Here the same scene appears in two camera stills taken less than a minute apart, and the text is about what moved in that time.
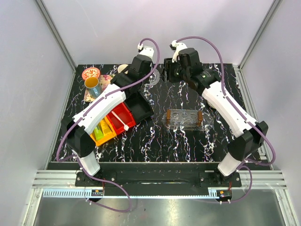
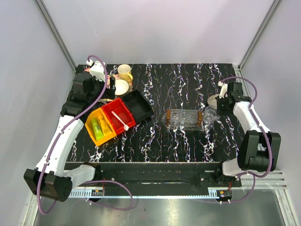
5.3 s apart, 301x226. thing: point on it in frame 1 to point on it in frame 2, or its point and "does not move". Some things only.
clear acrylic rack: [187, 119] does not move
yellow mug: [121, 67] does not move
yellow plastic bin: [106, 138] does not move
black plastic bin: [139, 106] does not move
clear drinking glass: [154, 78] to [210, 116]
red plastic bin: [124, 114] does not move
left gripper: [151, 67] to [109, 93]
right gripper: [169, 64] to [219, 99]
